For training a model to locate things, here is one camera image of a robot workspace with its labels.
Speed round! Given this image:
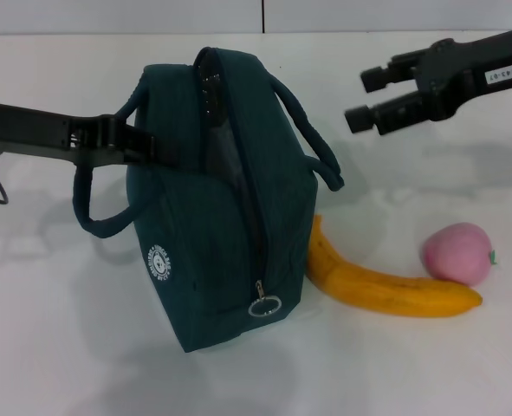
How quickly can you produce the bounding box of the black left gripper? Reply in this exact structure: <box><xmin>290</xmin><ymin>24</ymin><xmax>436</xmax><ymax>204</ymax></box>
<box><xmin>0</xmin><ymin>101</ymin><xmax>184</xmax><ymax>169</ymax></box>

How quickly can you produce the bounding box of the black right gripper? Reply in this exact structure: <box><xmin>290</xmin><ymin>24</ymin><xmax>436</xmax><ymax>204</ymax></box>
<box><xmin>344</xmin><ymin>23</ymin><xmax>512</xmax><ymax>137</ymax></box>

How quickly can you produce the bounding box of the dark teal lunch bag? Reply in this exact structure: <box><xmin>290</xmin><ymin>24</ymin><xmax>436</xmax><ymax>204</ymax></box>
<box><xmin>72</xmin><ymin>46</ymin><xmax>346</xmax><ymax>354</ymax></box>

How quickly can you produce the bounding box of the pink toy peach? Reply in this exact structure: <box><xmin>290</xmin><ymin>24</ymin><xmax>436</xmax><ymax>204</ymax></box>
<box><xmin>419</xmin><ymin>222</ymin><xmax>501</xmax><ymax>287</ymax></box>

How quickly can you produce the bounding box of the yellow banana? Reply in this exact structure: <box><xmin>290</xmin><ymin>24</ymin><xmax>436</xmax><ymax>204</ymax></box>
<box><xmin>306</xmin><ymin>214</ymin><xmax>484</xmax><ymax>318</ymax></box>

